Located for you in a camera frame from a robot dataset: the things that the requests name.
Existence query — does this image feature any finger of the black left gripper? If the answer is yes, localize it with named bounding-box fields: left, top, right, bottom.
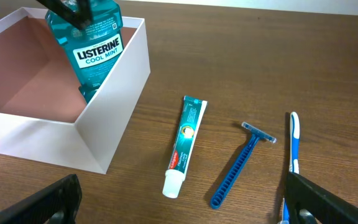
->
left=37, top=0, right=93, bottom=30

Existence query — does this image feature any blue disposable razor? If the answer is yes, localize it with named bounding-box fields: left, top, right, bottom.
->
left=210, top=121, right=277, bottom=209

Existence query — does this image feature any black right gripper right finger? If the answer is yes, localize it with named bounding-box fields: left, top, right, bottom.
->
left=283, top=172, right=358, bottom=224

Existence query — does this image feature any teal Colgate toothpaste tube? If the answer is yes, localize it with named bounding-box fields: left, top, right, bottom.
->
left=162, top=96, right=208, bottom=198

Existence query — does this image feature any teal Listerine mouthwash bottle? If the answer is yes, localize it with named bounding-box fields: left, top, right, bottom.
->
left=45, top=0, right=124, bottom=103

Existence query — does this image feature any blue white toothbrush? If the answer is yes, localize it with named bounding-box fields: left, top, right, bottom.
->
left=278, top=111, right=300, bottom=224

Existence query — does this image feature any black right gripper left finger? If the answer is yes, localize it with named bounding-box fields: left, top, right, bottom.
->
left=0, top=174, right=82, bottom=224

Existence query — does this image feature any white box pink interior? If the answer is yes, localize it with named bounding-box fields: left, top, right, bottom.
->
left=0, top=7, right=150, bottom=174

